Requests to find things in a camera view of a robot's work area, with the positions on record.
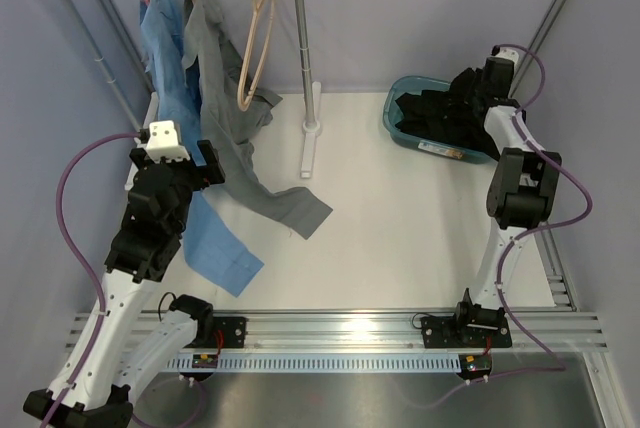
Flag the black shirt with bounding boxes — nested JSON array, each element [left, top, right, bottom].
[[396, 68, 500, 160]]

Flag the beige plastic hanger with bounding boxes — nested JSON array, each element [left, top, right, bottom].
[[236, 0, 275, 112]]

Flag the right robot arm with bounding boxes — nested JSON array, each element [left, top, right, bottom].
[[452, 48, 561, 348]]

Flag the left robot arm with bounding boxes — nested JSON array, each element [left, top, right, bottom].
[[23, 140, 224, 427]]

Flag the grey shirt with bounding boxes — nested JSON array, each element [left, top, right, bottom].
[[182, 0, 332, 239]]

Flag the blue shirt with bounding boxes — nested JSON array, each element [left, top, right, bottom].
[[140, 0, 264, 297]]

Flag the teal plastic basin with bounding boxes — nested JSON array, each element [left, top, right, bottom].
[[382, 76, 491, 164]]

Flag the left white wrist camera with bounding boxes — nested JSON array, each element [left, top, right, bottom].
[[138, 120, 191, 163]]

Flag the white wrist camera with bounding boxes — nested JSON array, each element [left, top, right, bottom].
[[491, 46, 520, 65], [138, 120, 191, 163]]

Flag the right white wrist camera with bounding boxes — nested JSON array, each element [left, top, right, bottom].
[[491, 46, 520, 65]]

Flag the light blue cable duct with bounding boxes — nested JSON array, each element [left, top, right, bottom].
[[162, 353, 461, 374]]

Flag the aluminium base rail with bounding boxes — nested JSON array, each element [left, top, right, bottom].
[[64, 308, 609, 374]]

